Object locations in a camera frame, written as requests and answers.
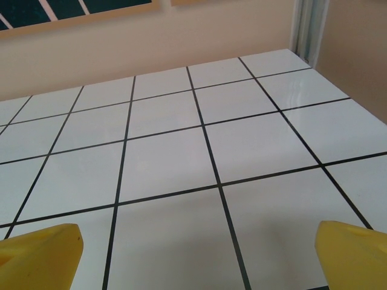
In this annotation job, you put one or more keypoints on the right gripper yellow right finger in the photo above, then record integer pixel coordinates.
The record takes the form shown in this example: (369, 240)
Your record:
(353, 259)

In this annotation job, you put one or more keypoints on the aluminium frame post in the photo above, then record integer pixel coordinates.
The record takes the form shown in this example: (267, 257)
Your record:
(308, 27)

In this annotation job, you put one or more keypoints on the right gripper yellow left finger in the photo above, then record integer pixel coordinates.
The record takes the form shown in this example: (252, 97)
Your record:
(39, 259)

